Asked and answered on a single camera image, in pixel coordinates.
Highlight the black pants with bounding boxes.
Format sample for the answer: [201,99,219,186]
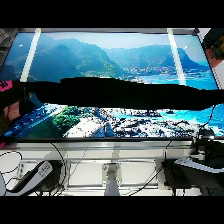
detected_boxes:
[13,76,224,112]

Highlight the silver frame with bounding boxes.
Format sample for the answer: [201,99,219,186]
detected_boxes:
[0,137,224,197]

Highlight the black cable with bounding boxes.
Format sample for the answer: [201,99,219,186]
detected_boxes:
[127,139,176,197]
[199,104,217,132]
[49,142,69,196]
[0,150,24,176]

